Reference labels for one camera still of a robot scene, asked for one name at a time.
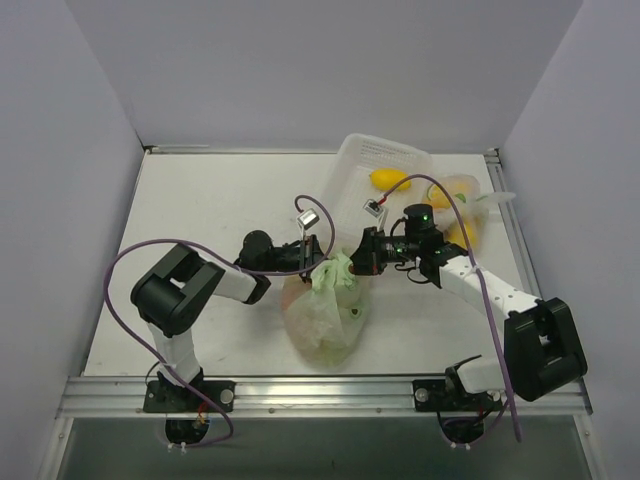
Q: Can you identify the green avocado print plastic bag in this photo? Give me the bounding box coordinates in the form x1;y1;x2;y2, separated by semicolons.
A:
281;248;371;370

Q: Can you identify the white plastic basket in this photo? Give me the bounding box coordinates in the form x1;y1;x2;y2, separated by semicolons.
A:
320;133;433;244

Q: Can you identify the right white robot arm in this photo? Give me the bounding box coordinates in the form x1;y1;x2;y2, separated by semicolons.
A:
351;204;588;409

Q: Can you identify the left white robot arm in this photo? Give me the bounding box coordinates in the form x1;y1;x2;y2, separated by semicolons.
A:
130;230;326;411

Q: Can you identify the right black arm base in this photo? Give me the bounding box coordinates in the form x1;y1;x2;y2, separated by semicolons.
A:
412;377;503;413

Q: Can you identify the tied clear bag of fruits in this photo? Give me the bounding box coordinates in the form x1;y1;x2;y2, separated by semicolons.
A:
422;174;515;250

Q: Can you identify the yellow fake mango back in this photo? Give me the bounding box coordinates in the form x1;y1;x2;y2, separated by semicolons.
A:
369;168;408;191

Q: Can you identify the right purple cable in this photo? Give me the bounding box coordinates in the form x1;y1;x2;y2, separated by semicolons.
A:
374;173;523;443

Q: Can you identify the purple cable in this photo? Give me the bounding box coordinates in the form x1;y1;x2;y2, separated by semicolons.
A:
374;173;523;443
102;194;337;447

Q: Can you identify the aluminium right rail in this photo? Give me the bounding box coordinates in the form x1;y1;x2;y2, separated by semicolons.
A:
487;162;580;390

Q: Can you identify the aluminium rail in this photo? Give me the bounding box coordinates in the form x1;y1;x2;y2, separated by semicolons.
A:
57;371;594;420
487;162;580;390

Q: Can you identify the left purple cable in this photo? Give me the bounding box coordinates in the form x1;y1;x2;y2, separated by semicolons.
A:
102;194;337;447

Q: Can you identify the aluminium front rail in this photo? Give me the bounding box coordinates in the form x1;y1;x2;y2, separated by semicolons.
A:
57;371;594;420

